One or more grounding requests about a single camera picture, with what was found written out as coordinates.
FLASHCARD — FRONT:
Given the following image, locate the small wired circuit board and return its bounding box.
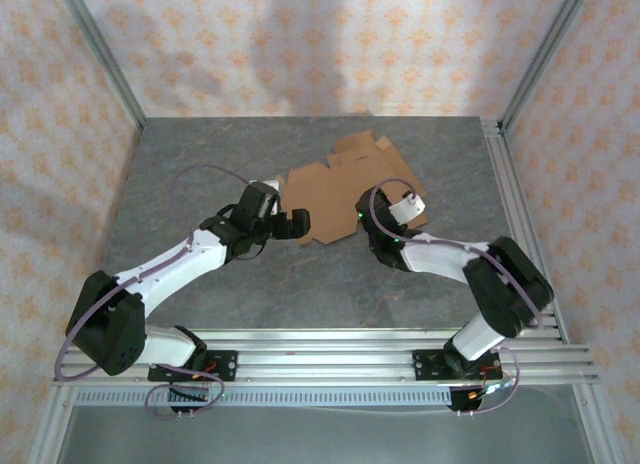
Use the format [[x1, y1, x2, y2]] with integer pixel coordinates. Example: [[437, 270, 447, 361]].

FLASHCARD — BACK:
[[467, 377, 519, 401]]

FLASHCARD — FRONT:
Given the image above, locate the aluminium frame leg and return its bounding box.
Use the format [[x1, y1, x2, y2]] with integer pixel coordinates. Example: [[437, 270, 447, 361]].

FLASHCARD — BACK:
[[29, 383, 79, 464], [569, 383, 624, 464]]

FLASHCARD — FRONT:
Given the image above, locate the slotted grey cable duct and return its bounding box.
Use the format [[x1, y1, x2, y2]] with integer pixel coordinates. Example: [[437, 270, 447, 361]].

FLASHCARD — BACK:
[[74, 387, 454, 406]]

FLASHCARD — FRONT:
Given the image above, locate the aluminium side rail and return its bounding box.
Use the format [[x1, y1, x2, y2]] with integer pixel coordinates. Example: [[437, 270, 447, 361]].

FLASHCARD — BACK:
[[481, 117, 571, 346]]

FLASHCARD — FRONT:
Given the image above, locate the brown cardboard box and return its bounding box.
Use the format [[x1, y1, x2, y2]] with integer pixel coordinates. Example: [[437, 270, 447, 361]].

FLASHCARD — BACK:
[[273, 129, 430, 247]]

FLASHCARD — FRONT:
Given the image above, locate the wide aluminium mounting rail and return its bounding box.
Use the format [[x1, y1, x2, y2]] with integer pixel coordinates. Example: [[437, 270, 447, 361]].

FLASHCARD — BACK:
[[52, 327, 600, 386]]

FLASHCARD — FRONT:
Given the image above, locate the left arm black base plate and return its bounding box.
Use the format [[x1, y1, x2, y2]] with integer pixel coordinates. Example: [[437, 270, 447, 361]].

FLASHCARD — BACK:
[[148, 350, 238, 384]]

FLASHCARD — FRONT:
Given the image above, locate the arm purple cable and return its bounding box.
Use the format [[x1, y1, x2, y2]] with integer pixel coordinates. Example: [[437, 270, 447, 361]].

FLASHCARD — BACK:
[[53, 163, 261, 421], [367, 177, 546, 418]]

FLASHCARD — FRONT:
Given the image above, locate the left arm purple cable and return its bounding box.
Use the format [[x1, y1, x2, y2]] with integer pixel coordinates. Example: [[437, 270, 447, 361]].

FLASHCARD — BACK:
[[53, 163, 261, 421]]

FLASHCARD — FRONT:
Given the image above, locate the slanted aluminium frame post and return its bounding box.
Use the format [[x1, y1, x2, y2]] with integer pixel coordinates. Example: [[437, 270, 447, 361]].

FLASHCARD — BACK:
[[53, 0, 147, 131], [498, 0, 597, 135]]

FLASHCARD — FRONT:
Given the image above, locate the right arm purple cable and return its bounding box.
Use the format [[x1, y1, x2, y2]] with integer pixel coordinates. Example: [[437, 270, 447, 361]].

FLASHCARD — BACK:
[[367, 177, 546, 418]]

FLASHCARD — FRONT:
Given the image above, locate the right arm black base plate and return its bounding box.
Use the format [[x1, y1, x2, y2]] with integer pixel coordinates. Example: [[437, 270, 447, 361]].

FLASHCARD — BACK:
[[411, 348, 504, 383]]

